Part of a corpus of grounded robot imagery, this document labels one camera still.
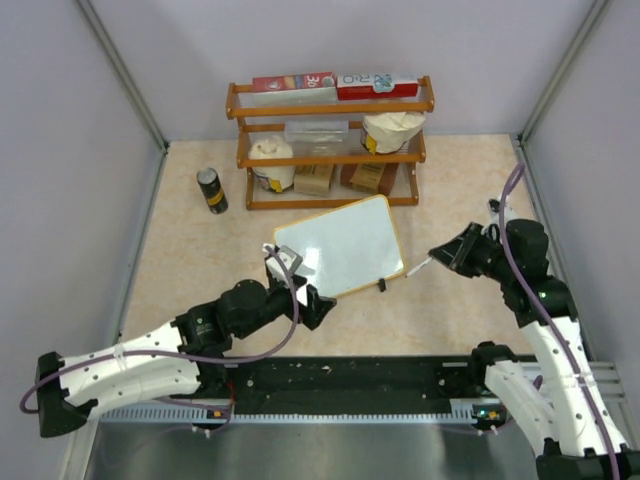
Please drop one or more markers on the clear plastic container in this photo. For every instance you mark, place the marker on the clear plastic container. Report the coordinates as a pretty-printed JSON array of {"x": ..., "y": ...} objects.
[{"x": 317, "y": 137}]

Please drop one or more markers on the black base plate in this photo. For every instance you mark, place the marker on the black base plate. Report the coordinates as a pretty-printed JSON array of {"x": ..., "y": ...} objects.
[{"x": 346, "y": 385}]

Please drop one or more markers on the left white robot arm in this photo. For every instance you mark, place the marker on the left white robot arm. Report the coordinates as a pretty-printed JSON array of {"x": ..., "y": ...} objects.
[{"x": 184, "y": 357}]

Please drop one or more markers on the black drink can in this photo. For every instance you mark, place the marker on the black drink can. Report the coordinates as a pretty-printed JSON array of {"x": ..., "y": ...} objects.
[{"x": 212, "y": 190}]

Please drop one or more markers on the tan cardboard box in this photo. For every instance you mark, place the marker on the tan cardboard box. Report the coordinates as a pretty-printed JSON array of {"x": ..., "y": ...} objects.
[{"x": 313, "y": 179}]

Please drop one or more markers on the yellow framed whiteboard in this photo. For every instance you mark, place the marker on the yellow framed whiteboard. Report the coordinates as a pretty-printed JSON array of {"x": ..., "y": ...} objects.
[{"x": 346, "y": 249}]

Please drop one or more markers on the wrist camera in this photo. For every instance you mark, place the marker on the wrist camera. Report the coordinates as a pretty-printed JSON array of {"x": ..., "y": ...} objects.
[
  {"x": 494, "y": 206},
  {"x": 281, "y": 265}
]

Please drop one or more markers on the brown packet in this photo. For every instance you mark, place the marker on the brown packet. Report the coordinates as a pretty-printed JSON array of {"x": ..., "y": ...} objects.
[{"x": 373, "y": 178}]

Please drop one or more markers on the grey slotted cable duct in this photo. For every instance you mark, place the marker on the grey slotted cable duct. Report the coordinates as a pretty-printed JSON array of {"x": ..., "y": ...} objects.
[{"x": 463, "y": 412}]

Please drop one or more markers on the wooden three tier shelf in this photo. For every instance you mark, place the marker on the wooden three tier shelf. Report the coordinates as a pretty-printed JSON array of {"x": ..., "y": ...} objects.
[{"x": 258, "y": 123}]

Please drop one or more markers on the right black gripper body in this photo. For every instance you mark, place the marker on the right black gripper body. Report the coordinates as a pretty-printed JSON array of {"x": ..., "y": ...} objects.
[{"x": 483, "y": 255}]

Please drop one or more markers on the red white wrap box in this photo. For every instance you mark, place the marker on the red white wrap box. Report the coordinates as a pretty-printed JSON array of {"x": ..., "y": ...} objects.
[{"x": 374, "y": 86}]

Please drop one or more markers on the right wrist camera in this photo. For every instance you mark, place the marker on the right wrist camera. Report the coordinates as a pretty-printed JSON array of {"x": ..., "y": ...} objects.
[{"x": 494, "y": 206}]

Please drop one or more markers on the white bag middle right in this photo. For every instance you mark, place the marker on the white bag middle right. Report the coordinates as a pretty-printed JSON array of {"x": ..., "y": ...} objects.
[{"x": 386, "y": 133}]

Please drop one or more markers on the red foil box left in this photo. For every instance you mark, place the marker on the red foil box left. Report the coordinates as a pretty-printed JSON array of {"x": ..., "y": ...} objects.
[{"x": 307, "y": 88}]

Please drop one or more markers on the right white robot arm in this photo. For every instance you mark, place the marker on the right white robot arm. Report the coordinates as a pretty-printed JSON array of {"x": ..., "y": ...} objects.
[{"x": 568, "y": 426}]

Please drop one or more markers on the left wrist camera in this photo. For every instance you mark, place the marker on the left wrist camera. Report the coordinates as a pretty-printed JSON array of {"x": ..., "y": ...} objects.
[{"x": 281, "y": 265}]

